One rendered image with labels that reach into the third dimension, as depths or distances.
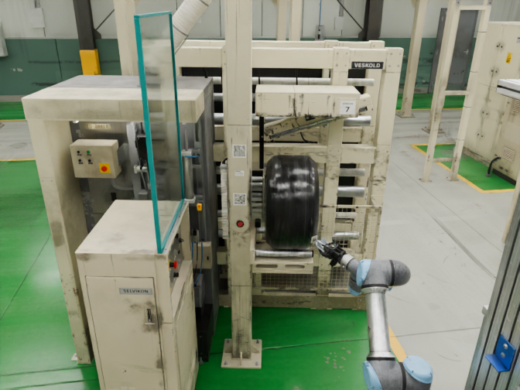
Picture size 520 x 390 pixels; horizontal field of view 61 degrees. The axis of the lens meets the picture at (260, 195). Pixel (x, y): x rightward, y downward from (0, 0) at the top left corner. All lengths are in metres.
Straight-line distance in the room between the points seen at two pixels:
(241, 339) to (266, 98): 1.58
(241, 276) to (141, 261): 0.95
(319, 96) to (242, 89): 0.51
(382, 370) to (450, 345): 1.74
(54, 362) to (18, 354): 0.29
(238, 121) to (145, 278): 0.95
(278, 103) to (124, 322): 1.44
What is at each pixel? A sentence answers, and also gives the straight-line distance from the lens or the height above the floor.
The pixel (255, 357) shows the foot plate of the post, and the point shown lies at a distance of 3.24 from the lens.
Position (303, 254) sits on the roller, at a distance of 2.62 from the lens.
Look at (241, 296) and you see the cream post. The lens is 2.89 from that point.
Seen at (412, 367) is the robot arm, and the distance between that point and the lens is 1.96.
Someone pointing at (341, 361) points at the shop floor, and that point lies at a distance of 3.29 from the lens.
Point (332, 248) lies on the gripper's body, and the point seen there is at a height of 1.07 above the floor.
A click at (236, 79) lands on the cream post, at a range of 2.34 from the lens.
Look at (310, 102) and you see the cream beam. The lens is 2.63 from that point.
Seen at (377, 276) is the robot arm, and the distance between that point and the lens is 1.98.
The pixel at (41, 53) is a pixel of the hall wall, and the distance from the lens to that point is 11.77.
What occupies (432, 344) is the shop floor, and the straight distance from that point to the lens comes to 3.59.
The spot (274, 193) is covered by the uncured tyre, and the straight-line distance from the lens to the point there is 2.36.
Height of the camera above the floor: 2.27
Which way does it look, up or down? 24 degrees down
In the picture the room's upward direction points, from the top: 1 degrees clockwise
